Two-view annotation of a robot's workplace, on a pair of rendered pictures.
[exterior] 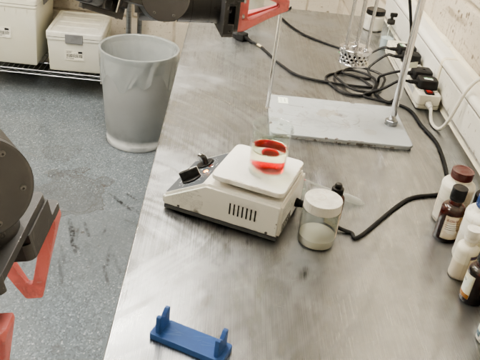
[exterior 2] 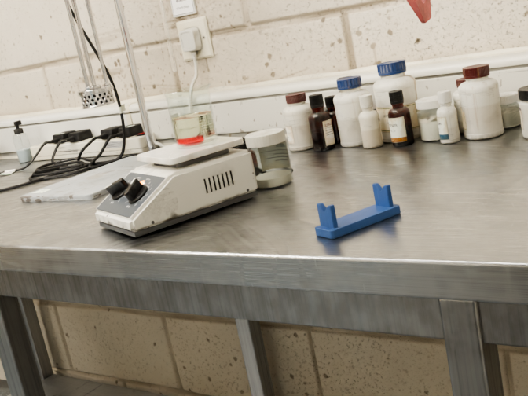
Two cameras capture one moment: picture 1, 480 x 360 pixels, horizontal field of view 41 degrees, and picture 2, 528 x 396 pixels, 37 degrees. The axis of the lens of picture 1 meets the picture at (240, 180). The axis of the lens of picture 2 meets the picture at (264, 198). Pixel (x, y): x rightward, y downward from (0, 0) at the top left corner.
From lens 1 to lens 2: 0.81 m
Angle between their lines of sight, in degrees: 48
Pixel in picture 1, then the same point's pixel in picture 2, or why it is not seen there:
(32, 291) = (427, 12)
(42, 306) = not seen: outside the picture
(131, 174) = not seen: outside the picture
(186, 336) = (352, 217)
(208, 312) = not seen: hidden behind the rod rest
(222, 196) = (193, 175)
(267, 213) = (241, 166)
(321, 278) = (328, 182)
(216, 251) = (238, 217)
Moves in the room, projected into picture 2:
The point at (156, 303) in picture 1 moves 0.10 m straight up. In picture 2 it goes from (284, 238) to (267, 153)
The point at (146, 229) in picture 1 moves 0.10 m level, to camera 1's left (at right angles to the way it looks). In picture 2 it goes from (160, 246) to (97, 276)
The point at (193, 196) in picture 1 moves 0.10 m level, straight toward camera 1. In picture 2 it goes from (165, 197) to (225, 196)
